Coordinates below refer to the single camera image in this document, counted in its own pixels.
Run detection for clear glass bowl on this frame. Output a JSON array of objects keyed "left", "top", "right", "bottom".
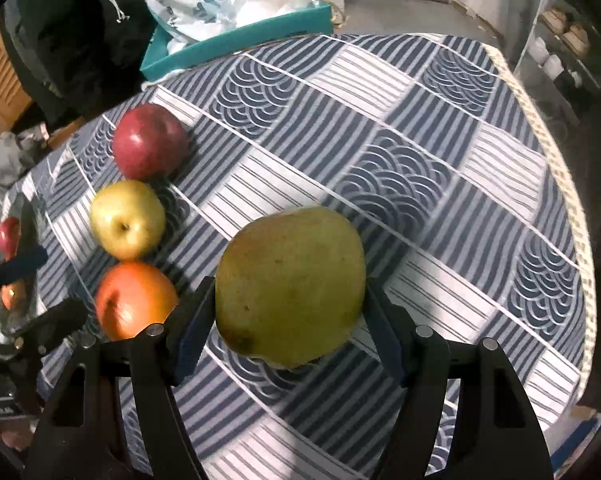
[{"left": 0, "top": 195, "right": 47, "bottom": 341}]

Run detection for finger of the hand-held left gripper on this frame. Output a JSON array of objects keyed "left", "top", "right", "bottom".
[
  {"left": 0, "top": 247, "right": 50, "bottom": 286},
  {"left": 0, "top": 299, "right": 90, "bottom": 358}
]

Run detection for black hooded coat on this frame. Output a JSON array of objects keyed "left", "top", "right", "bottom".
[{"left": 0, "top": 0, "right": 156, "bottom": 126}]

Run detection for teal box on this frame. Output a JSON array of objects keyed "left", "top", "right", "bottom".
[{"left": 140, "top": 0, "right": 333, "bottom": 81}]

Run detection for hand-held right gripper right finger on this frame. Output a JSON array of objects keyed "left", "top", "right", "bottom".
[{"left": 364, "top": 280, "right": 553, "bottom": 480}]

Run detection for white shoe rack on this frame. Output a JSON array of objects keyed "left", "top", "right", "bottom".
[{"left": 510, "top": 0, "right": 601, "bottom": 111}]

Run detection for white rice bag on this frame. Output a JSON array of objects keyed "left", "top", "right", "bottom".
[{"left": 89, "top": 0, "right": 241, "bottom": 43}]

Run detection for large orange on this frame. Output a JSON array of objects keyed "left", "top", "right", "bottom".
[{"left": 94, "top": 261, "right": 180, "bottom": 342}]

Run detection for grey crumpled clothing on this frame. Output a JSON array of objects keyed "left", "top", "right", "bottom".
[{"left": 0, "top": 132, "right": 46, "bottom": 186}]

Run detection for person's left hand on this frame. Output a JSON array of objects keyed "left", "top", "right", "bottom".
[{"left": 0, "top": 419, "right": 34, "bottom": 453}]

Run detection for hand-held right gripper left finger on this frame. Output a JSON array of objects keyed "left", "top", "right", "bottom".
[{"left": 23, "top": 275, "right": 216, "bottom": 480}]

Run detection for rows of shoes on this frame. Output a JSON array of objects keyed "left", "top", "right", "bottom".
[{"left": 527, "top": 7, "right": 593, "bottom": 91}]

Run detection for blue patterned tablecloth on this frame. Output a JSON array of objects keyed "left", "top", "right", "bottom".
[{"left": 3, "top": 32, "right": 596, "bottom": 480}]

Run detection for green-brown pear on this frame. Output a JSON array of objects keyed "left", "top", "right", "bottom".
[{"left": 215, "top": 206, "right": 367, "bottom": 370}]

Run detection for yellow apple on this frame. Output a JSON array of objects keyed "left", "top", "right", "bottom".
[{"left": 89, "top": 180, "right": 166, "bottom": 261}]

